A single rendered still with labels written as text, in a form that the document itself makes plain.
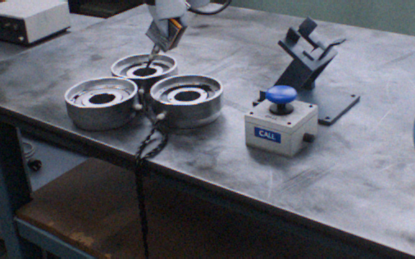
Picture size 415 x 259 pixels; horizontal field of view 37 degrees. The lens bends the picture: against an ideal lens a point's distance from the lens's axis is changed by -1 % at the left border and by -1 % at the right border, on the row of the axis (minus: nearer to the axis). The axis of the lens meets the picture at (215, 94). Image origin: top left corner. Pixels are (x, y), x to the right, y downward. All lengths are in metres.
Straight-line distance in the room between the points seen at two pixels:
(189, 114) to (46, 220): 0.42
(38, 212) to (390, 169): 0.67
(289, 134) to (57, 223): 0.53
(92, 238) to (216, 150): 0.37
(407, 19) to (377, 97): 1.54
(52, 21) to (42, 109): 0.71
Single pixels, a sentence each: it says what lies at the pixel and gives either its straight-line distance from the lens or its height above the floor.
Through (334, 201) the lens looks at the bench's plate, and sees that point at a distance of 0.72.
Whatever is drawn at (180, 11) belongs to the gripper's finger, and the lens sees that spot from 0.83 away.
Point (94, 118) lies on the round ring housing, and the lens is 0.88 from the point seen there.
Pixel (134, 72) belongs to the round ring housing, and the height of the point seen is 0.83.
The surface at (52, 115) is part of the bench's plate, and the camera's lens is 0.97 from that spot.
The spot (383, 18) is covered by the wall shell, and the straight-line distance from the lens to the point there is 2.53.
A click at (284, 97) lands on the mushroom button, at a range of 0.79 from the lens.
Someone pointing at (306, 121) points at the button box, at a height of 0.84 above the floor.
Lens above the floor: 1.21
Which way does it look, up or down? 25 degrees down
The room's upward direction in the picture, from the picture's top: 3 degrees counter-clockwise
